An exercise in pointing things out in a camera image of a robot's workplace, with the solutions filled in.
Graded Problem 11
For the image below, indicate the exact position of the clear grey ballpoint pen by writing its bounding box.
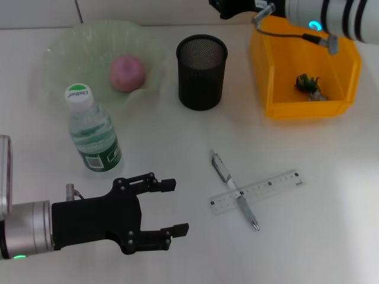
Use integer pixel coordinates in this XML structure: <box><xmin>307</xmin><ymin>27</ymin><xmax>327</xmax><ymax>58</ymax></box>
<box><xmin>211</xmin><ymin>149</ymin><xmax>261</xmax><ymax>232</ymax></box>

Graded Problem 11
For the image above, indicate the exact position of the small green toy figure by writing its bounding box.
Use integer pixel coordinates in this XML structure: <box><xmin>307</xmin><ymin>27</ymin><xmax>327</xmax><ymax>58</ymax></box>
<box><xmin>294</xmin><ymin>73</ymin><xmax>330</xmax><ymax>102</ymax></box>

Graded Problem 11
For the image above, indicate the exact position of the pink peach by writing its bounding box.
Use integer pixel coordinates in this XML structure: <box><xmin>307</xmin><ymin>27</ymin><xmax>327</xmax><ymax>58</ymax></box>
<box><xmin>110</xmin><ymin>54</ymin><xmax>146</xmax><ymax>92</ymax></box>

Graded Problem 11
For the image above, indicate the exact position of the yellow plastic bin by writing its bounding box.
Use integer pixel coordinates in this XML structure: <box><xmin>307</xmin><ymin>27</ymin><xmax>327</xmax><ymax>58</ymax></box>
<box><xmin>250</xmin><ymin>14</ymin><xmax>364</xmax><ymax>121</ymax></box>

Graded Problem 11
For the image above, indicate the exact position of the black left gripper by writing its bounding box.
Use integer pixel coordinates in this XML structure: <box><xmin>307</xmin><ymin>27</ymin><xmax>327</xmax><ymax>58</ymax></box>
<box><xmin>52</xmin><ymin>172</ymin><xmax>190</xmax><ymax>255</ymax></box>

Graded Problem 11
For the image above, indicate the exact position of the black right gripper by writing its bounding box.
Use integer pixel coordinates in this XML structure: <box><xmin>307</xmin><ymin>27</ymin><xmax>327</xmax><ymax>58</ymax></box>
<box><xmin>208</xmin><ymin>0</ymin><xmax>287</xmax><ymax>20</ymax></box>

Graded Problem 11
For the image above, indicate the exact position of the clear green-label water bottle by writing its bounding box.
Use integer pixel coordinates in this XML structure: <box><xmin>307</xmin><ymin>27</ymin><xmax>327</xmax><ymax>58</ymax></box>
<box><xmin>64</xmin><ymin>83</ymin><xmax>124</xmax><ymax>174</ymax></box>

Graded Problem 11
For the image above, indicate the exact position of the transparent plastic ruler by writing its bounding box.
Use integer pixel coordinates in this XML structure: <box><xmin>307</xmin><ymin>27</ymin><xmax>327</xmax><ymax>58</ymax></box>
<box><xmin>209</xmin><ymin>169</ymin><xmax>306</xmax><ymax>216</ymax></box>

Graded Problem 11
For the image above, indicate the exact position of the translucent green fruit plate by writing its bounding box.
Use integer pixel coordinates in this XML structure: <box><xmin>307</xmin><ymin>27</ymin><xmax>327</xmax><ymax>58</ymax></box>
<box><xmin>44</xmin><ymin>20</ymin><xmax>166</xmax><ymax>115</ymax></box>

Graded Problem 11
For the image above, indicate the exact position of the black mesh pen holder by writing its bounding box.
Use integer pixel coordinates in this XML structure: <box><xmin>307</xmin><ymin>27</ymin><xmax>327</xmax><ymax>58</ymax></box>
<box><xmin>176</xmin><ymin>34</ymin><xmax>229</xmax><ymax>111</ymax></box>

